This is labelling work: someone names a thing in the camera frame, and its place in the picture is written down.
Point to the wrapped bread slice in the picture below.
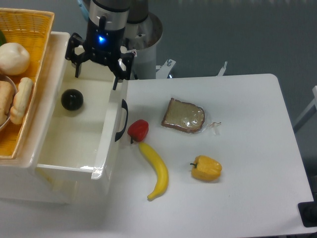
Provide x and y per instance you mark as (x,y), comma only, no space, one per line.
(187,117)

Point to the yellow bell pepper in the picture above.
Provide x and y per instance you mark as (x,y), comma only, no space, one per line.
(205,168)

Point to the green vegetable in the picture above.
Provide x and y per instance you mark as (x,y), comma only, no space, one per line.
(2,38)

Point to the white round bun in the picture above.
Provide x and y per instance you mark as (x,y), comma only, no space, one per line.
(14,59)

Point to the yellow wicker basket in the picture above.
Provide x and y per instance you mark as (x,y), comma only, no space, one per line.
(27,34)

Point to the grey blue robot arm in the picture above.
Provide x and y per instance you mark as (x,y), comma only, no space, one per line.
(115,15)

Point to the yellow banana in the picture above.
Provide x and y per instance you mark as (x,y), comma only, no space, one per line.
(159,167)

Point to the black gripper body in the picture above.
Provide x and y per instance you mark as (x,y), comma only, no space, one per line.
(104,46)

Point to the white metal bracket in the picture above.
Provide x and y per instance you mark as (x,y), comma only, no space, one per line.
(165,70)

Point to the brown bread piece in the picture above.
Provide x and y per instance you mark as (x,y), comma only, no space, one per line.
(6,97)

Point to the black drawer handle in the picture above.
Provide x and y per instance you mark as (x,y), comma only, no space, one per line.
(124,121)

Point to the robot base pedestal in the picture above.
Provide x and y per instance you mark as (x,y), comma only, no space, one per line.
(143,38)

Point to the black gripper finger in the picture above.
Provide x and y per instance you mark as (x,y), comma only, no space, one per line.
(123,65)
(74,42)

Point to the black device at edge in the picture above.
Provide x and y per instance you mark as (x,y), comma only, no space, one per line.
(308,213)

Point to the pale ridged bread roll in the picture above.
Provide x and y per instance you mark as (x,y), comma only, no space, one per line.
(20,101)

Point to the dark purple mangosteen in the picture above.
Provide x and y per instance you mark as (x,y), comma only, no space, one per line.
(72,99)

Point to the white frame at right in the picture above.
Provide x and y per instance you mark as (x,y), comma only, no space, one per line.
(307,113)

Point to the white drawer cabinet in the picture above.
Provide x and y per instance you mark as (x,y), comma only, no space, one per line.
(20,178)

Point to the open white upper drawer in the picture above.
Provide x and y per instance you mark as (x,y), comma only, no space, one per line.
(79,145)

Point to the red bell pepper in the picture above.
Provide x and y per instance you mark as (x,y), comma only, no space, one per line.
(138,131)

